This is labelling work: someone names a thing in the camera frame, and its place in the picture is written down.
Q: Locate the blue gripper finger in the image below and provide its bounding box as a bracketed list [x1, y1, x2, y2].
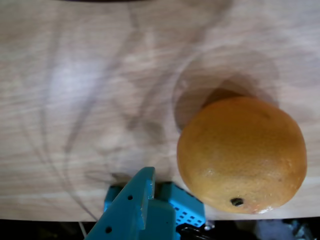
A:
[83, 166, 156, 240]

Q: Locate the black metal clamp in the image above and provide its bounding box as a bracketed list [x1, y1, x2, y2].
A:
[177, 223, 216, 240]

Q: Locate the white cable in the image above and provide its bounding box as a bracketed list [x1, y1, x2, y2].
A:
[78, 221, 88, 237]

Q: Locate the large orange with navel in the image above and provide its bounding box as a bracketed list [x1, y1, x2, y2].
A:
[176, 96, 308, 215]

